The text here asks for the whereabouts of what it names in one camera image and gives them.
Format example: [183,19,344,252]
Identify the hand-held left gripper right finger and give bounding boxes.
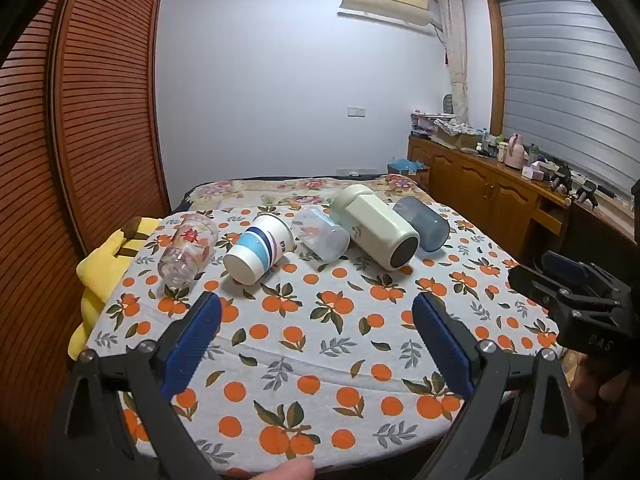
[412,291,586,480]

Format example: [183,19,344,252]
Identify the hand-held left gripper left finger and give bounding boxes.
[47,291,223,480]

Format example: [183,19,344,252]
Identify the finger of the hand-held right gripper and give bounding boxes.
[507,264,571,311]
[541,250,593,286]

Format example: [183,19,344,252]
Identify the clear glass cup red print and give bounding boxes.
[157,212,221,291]

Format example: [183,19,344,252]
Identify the white cup blue stripes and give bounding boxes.
[222,214,293,286]

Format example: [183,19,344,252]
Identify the translucent blue-grey cup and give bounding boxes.
[392,196,452,253]

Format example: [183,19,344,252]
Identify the pale green thermos cup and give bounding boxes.
[329,184,421,272]

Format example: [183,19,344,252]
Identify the clear plastic cup floral print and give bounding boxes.
[291,206,351,262]

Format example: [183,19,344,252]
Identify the person's right hand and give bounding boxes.
[572,352,640,413]

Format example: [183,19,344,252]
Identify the person's left hand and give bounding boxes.
[248,460,316,480]

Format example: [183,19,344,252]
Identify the black clamp tools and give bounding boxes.
[550,164,599,207]

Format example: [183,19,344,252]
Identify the wooden cabinet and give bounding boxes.
[407,135,640,271]

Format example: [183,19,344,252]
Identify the yellow plush toy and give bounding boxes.
[67,216,161,361]

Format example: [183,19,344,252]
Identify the pink jug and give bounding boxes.
[504,133,525,168]

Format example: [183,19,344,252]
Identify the orange fruit print bedsheet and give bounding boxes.
[82,204,562,477]

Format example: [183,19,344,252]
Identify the cardboard box with patterned cloth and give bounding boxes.
[432,119,482,149]

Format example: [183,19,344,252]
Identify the blue plastic bag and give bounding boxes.
[387,157,427,174]

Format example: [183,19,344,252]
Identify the floral blanket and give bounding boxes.
[180,174,431,211]

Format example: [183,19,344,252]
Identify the grey window blind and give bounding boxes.
[497,0,640,201]

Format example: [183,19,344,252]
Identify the pink storage boxes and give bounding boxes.
[410,109,441,136]

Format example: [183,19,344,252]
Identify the patterned white curtain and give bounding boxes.
[437,0,471,126]

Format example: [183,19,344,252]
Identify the wooden louvered wardrobe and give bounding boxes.
[0,0,173,411]

